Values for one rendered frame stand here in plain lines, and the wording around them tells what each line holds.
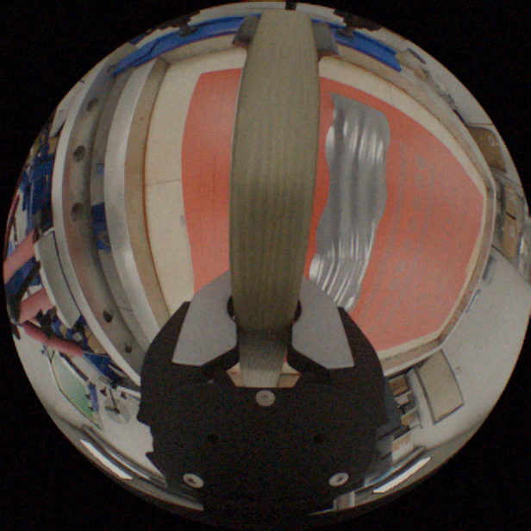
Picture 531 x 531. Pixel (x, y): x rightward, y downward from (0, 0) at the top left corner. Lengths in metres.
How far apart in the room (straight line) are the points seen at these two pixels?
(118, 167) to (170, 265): 0.13
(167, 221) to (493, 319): 3.87
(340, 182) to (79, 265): 0.28
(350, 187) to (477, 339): 3.83
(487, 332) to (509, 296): 0.77
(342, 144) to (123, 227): 0.22
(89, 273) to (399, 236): 0.37
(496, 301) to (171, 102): 3.85
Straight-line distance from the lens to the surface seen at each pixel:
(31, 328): 0.69
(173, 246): 0.20
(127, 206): 0.19
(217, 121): 0.18
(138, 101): 0.21
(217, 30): 0.23
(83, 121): 0.25
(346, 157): 0.18
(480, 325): 3.85
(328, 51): 0.15
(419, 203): 0.25
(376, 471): 0.76
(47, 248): 0.26
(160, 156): 0.20
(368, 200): 0.19
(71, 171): 0.23
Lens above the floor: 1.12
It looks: 62 degrees down
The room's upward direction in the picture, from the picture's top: 178 degrees clockwise
